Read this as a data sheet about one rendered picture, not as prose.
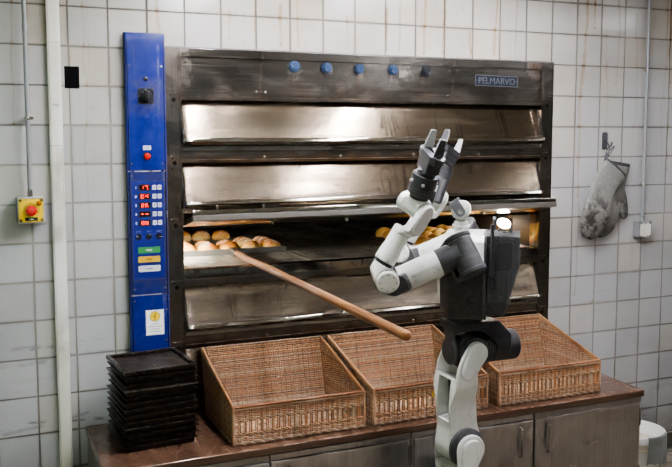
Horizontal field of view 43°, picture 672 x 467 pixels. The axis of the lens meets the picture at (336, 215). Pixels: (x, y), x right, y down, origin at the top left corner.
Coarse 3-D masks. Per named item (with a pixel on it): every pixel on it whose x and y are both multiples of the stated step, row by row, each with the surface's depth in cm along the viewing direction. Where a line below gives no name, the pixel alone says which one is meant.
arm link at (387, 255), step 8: (392, 232) 280; (392, 240) 279; (400, 240) 279; (384, 248) 280; (392, 248) 279; (400, 248) 280; (376, 256) 282; (384, 256) 279; (392, 256) 279; (376, 264) 281; (384, 264) 280; (392, 264) 281; (376, 272) 280
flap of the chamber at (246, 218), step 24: (192, 216) 340; (216, 216) 344; (240, 216) 348; (264, 216) 352; (288, 216) 356; (312, 216) 360; (336, 216) 368; (360, 216) 377; (384, 216) 387; (408, 216) 397
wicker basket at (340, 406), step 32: (224, 352) 361; (256, 352) 366; (288, 352) 372; (320, 352) 378; (224, 384) 359; (256, 384) 364; (288, 384) 369; (320, 384) 375; (352, 384) 348; (224, 416) 329; (256, 416) 349; (288, 416) 326; (320, 416) 350; (352, 416) 337
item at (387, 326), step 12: (240, 252) 387; (252, 264) 368; (264, 264) 354; (276, 276) 339; (288, 276) 326; (300, 288) 314; (312, 288) 303; (324, 300) 292; (336, 300) 282; (348, 312) 273; (360, 312) 264; (372, 324) 256; (384, 324) 248; (396, 336) 242; (408, 336) 237
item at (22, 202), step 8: (16, 200) 322; (24, 200) 321; (32, 200) 322; (40, 200) 323; (16, 208) 324; (24, 208) 321; (40, 208) 323; (24, 216) 321; (32, 216) 322; (40, 216) 324
